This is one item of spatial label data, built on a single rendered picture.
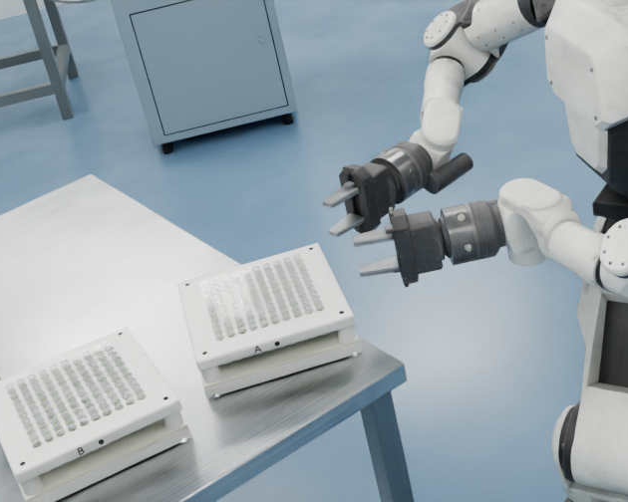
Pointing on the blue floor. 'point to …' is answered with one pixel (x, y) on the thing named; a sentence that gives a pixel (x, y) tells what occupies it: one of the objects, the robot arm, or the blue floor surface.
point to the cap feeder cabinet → (205, 65)
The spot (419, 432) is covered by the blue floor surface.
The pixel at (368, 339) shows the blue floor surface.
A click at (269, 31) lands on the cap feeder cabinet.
